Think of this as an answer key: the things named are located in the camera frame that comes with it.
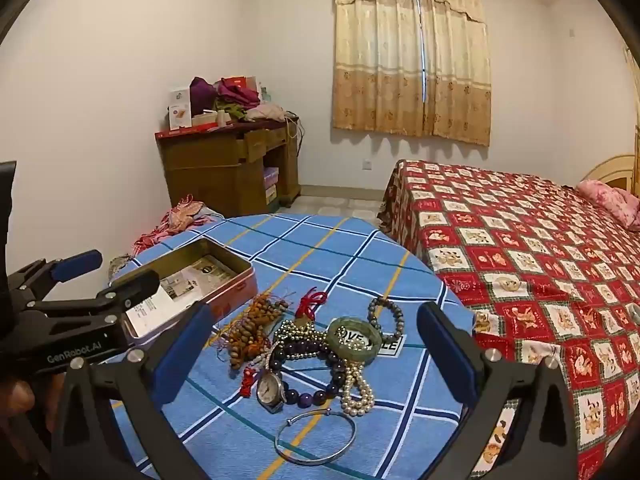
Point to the blue plaid tablecloth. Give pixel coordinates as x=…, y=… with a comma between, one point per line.
x=325, y=260

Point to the person's left hand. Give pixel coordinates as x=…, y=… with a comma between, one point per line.
x=15, y=396

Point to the beige side curtain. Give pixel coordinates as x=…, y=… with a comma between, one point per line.
x=632, y=75

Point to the colourful clothes pile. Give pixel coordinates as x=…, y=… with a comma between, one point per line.
x=175, y=220

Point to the beige floral window curtain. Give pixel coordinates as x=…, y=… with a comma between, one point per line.
x=400, y=60

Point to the beige bed headboard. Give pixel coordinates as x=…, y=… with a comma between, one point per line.
x=607, y=170

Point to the stacked storage boxes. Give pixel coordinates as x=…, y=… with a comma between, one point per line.
x=270, y=185

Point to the bed with red quilt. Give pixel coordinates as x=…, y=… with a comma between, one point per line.
x=525, y=260

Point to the flat white box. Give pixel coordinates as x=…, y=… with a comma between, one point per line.
x=205, y=119

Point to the brown wooden desk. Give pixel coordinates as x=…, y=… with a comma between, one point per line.
x=210, y=170

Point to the thin silver bangle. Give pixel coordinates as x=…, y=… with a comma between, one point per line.
x=292, y=460

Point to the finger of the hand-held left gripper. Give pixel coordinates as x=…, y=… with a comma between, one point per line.
x=136, y=287
x=75, y=264

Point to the white upright carton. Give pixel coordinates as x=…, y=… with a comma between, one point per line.
x=180, y=110

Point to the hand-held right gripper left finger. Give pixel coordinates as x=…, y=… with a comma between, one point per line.
x=180, y=355

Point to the pink pillow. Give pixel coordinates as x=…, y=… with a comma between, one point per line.
x=607, y=202

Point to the clothes pile on desk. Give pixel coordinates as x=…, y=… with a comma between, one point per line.
x=235, y=95

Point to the small red charm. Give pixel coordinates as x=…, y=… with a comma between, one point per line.
x=248, y=385

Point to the silver wrist watch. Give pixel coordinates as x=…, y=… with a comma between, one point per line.
x=270, y=389

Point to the red gift box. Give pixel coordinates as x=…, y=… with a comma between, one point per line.
x=242, y=82

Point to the green jade bangle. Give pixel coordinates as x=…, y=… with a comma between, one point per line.
x=334, y=345

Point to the red knot tassel charm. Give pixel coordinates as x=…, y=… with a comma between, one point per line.
x=312, y=300

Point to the printed paper leaflet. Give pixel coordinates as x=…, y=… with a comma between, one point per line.
x=195, y=276

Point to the white wall socket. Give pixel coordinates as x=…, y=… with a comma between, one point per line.
x=368, y=164

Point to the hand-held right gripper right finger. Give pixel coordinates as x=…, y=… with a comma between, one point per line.
x=445, y=345

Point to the rectangular metal tin box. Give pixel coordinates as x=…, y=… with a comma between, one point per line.
x=235, y=287

